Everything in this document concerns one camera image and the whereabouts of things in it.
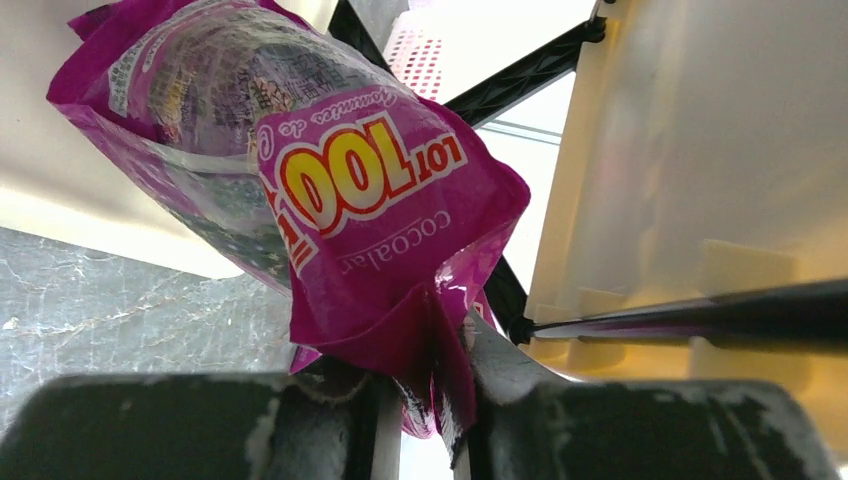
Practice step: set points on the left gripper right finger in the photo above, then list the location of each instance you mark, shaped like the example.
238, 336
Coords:
535, 424

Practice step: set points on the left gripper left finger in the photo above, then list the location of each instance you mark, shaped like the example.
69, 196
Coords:
322, 422

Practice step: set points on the purple candy bag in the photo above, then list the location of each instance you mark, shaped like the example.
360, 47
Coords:
312, 169

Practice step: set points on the cream three-tier shelf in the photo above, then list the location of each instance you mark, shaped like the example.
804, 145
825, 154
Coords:
699, 148

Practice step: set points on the white plastic basket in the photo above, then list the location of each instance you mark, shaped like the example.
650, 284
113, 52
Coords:
414, 50

